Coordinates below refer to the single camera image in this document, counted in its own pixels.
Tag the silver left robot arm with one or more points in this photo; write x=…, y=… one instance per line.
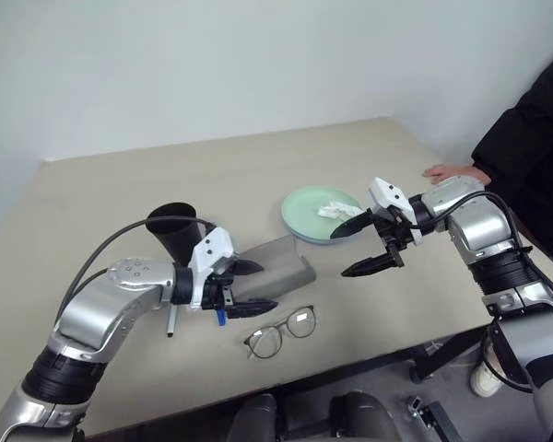
x=92, y=313

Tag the silver metal bracket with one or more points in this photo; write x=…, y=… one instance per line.
x=415, y=406

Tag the marker with blue cap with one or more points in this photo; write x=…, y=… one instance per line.
x=220, y=318

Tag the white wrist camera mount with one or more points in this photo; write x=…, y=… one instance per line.
x=212, y=246
x=387, y=193

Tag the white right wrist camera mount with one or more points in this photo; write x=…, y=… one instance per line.
x=387, y=193

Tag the white marker with black cap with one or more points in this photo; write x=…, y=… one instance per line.
x=171, y=322

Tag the black tapered cup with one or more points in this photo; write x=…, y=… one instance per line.
x=175, y=237

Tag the bystander person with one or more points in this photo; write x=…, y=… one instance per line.
x=534, y=138

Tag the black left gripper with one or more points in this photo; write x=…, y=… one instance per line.
x=212, y=292

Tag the dark rounded shape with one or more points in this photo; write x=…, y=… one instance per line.
x=258, y=416
x=361, y=416

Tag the grey glasses case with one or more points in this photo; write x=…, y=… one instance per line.
x=276, y=271

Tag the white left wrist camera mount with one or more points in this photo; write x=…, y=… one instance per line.
x=212, y=246

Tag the light blue plate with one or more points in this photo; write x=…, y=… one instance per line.
x=313, y=241

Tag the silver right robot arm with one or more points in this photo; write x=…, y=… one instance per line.
x=479, y=225

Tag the mint green plate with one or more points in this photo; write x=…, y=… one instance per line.
x=304, y=207

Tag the black floor bar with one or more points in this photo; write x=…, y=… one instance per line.
x=442, y=421

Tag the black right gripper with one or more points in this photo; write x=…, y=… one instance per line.
x=389, y=230

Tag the crumpled white tissue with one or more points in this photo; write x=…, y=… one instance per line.
x=334, y=209

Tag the white shoe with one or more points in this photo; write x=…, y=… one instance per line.
x=484, y=380

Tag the bystander's bare hand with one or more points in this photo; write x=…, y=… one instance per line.
x=447, y=171

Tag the thin-framed eyeglasses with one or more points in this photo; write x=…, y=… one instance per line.
x=302, y=322

